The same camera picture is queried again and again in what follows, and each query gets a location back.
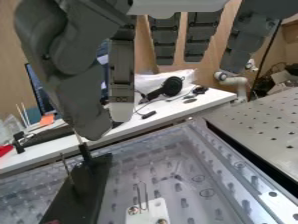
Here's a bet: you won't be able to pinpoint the red tray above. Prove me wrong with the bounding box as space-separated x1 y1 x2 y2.
0 143 15 158

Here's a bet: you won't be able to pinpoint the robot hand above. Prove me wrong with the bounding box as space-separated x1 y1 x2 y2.
12 0 298 141

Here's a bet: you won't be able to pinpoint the white plastic bag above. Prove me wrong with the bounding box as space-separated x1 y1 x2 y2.
133 68 197 95

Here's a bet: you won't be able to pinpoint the orange card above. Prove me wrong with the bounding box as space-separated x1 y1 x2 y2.
39 113 57 127

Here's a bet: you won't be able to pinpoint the thin metal rod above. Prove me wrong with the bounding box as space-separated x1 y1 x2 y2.
60 152 73 185

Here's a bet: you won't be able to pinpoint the black headphones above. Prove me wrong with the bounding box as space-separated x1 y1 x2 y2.
144 75 186 101

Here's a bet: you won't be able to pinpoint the clear box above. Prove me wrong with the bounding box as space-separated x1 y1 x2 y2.
0 119 298 224

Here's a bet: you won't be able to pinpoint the white desk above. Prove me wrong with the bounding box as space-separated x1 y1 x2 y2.
0 84 238 178

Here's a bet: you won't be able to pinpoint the small white jointed device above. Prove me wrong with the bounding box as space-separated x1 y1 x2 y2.
213 59 261 104

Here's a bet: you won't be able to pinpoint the computer screen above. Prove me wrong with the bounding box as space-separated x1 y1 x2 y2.
24 63 57 116

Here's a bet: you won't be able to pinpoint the black plate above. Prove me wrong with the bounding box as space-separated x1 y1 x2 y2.
39 153 114 224

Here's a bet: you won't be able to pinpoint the thin stick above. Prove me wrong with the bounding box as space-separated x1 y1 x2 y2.
72 131 94 168

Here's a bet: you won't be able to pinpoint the flat white block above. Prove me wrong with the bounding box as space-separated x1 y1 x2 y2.
125 198 172 224

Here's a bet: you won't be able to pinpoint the small black object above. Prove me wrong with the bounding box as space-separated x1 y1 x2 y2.
12 131 27 154

